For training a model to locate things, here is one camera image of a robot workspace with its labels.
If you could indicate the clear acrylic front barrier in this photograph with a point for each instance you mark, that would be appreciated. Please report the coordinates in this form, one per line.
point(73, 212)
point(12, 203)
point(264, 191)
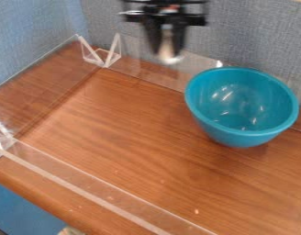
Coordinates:
point(95, 190)

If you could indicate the white toy mushroom brown cap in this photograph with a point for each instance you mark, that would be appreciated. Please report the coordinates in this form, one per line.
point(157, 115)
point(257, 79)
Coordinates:
point(165, 49)

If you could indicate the clear acrylic back barrier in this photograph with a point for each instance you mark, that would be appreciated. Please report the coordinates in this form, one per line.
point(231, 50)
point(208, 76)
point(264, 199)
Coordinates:
point(140, 64)

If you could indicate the clear acrylic left barrier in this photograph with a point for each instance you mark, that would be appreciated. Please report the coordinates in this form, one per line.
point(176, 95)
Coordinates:
point(32, 92)

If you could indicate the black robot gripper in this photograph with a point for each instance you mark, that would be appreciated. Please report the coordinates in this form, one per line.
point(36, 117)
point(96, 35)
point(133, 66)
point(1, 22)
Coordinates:
point(153, 11)

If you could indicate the clear acrylic barrier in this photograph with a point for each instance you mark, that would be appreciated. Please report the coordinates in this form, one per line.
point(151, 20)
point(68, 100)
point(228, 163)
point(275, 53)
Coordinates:
point(140, 64)
point(32, 92)
point(95, 190)

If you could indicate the clear acrylic corner bracket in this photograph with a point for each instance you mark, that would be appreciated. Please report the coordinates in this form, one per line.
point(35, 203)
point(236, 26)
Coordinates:
point(103, 58)

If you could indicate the clear acrylic left bracket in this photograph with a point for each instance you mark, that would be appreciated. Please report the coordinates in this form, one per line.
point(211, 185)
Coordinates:
point(1, 137)

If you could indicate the blue plastic bowl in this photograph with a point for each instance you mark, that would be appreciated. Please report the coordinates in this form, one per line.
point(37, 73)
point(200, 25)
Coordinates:
point(241, 105)

